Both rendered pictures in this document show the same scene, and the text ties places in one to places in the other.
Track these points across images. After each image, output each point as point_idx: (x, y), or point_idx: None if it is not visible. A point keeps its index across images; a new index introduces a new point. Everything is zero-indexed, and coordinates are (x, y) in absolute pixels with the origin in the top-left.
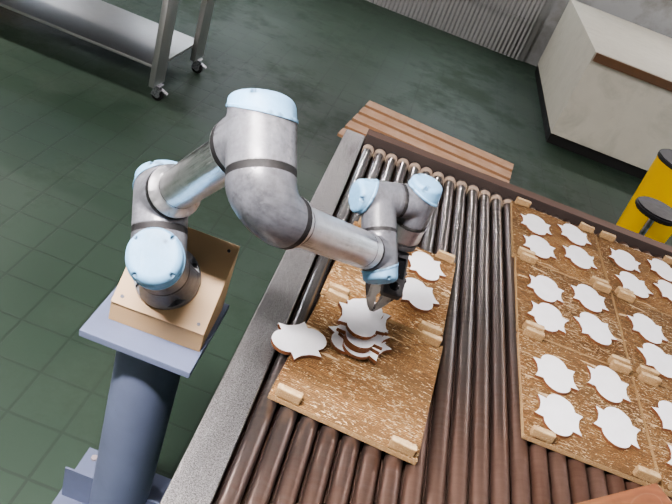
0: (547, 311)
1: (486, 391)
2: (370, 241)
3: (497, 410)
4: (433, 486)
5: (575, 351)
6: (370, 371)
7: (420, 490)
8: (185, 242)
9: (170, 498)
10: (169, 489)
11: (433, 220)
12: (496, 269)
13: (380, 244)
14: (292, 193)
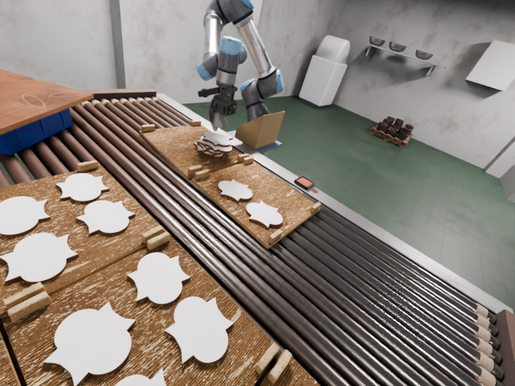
0: (166, 282)
1: (142, 178)
2: (208, 44)
3: (127, 174)
4: (125, 132)
5: (102, 269)
6: (191, 145)
7: (129, 130)
8: (253, 87)
9: (182, 106)
10: (184, 106)
11: (346, 285)
12: (259, 299)
13: (208, 50)
14: (210, 3)
